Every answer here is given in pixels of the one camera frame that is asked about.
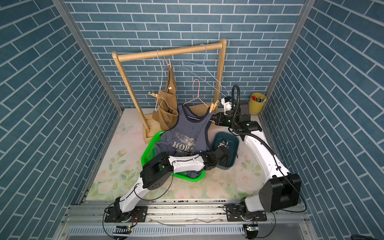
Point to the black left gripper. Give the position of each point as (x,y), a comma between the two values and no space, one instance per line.
(225,160)

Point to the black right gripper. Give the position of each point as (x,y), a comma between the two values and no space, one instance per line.
(220,121)

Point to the yellow clothespin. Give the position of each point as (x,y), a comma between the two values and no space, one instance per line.
(213,106)

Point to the dark grey tank top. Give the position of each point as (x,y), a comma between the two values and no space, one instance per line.
(188,137)

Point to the pink wire hanger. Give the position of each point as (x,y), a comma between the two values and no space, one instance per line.
(200,109)

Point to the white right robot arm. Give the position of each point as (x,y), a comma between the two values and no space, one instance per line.
(282,188)

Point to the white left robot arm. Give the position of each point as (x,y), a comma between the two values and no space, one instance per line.
(157,171)

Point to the tan tank top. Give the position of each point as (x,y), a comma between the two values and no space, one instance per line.
(167,113)

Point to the dark teal plastic tray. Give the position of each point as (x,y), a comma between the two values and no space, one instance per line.
(231,142)

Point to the yellow pen cup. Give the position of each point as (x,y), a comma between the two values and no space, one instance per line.
(256,103)

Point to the green plastic basket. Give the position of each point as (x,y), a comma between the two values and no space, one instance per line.
(150,152)

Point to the beige clothespin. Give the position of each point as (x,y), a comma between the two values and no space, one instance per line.
(169,63)

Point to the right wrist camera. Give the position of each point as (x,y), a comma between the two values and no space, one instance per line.
(229,105)

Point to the tan clothespin on strap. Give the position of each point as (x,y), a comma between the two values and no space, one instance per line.
(154,95)

